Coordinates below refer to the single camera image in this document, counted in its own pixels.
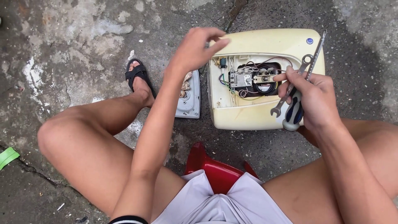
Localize person's left hand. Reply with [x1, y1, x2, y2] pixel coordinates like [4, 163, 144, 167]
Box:
[170, 27, 231, 75]

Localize red plastic stool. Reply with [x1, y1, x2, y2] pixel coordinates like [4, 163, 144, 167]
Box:
[184, 142, 259, 195]

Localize black white sleeve cuff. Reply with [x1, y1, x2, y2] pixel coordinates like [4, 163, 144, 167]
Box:
[108, 215, 149, 224]

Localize grey thermostat with wires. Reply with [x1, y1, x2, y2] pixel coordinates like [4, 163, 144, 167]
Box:
[218, 57, 293, 101]

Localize white shorts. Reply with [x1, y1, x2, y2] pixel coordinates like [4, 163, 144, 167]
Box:
[151, 169, 293, 224]

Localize person's right hand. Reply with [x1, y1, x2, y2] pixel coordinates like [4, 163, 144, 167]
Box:
[273, 66, 342, 132]

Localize silver combination wrench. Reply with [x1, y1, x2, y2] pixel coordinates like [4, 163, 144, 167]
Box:
[270, 54, 313, 118]

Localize green plastic scrap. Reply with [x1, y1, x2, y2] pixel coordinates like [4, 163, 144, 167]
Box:
[0, 147, 21, 170]

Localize black sandal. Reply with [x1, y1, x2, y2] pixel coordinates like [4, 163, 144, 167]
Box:
[125, 58, 157, 100]

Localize dirty rag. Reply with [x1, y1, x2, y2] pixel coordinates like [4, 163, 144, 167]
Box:
[179, 72, 193, 98]

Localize grey plastic cover panel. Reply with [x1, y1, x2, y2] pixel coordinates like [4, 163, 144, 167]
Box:
[175, 70, 201, 119]

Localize cream water heater body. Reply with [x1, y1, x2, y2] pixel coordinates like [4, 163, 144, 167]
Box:
[207, 29, 326, 131]

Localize blue grey handled screwdriver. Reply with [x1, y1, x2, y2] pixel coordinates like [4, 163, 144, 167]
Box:
[282, 30, 327, 132]

